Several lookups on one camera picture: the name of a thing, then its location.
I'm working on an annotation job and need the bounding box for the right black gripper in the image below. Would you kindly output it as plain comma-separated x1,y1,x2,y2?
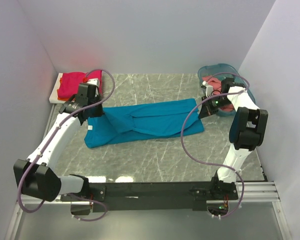
198,95,232,120

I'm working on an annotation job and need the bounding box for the blue t-shirt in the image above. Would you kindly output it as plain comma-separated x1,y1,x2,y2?
84,98,196,149

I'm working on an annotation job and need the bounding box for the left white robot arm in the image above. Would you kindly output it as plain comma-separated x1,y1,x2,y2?
13,82,104,202

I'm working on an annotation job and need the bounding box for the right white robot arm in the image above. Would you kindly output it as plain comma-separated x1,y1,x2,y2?
199,77,269,200

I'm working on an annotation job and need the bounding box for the folded magenta t-shirt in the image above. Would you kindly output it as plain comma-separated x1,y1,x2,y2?
62,70,102,96

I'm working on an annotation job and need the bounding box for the salmon pink t-shirt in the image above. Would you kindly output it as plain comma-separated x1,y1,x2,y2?
202,75,234,113

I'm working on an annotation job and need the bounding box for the folded white t-shirt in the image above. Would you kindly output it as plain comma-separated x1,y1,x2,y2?
49,73,65,104

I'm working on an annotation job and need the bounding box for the teal plastic basket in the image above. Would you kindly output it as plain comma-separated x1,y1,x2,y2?
197,63,256,118

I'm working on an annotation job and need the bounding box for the black base beam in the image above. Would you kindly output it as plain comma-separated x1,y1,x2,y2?
59,181,238,213

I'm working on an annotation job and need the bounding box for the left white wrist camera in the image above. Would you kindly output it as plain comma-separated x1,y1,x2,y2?
85,78,101,87

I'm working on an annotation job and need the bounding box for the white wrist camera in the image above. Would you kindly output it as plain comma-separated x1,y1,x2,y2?
85,78,101,87
201,80,214,98

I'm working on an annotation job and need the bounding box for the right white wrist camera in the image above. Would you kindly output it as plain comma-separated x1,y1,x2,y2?
201,80,214,98

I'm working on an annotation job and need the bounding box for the aluminium frame rail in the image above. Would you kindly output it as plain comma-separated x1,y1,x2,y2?
3,104,295,240

